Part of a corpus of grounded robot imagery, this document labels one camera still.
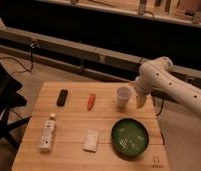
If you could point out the black rectangular block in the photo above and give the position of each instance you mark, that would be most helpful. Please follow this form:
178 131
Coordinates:
62 97

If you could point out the black office chair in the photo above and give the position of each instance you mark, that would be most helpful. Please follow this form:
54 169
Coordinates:
9 98

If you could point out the orange carrot toy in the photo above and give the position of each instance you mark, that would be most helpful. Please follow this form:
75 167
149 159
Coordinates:
91 101

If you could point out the white bottle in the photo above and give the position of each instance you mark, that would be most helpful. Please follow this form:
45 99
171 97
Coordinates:
47 135

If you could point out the green ceramic bowl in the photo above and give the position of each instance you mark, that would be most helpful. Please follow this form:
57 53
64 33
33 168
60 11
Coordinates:
129 137

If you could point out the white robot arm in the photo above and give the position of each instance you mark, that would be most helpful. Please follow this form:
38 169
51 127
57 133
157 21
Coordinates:
156 73

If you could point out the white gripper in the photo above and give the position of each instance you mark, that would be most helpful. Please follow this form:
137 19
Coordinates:
140 100

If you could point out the white sponge block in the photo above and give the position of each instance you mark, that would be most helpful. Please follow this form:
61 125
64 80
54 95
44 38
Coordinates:
91 141

